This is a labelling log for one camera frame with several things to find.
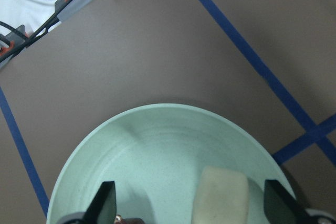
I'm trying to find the brown bun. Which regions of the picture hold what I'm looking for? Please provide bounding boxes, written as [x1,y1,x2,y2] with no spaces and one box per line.
[114,215,145,224]

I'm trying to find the green plate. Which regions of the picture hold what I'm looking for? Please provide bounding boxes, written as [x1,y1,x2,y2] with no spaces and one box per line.
[47,104,292,223]

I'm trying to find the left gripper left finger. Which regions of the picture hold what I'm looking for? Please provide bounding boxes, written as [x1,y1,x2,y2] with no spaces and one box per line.
[56,180,118,224]

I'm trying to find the white bun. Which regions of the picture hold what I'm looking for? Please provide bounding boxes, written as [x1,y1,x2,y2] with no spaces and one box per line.
[191,166,249,223]

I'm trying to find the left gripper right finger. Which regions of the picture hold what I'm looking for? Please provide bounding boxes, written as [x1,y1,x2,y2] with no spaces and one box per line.
[264,179,336,224]

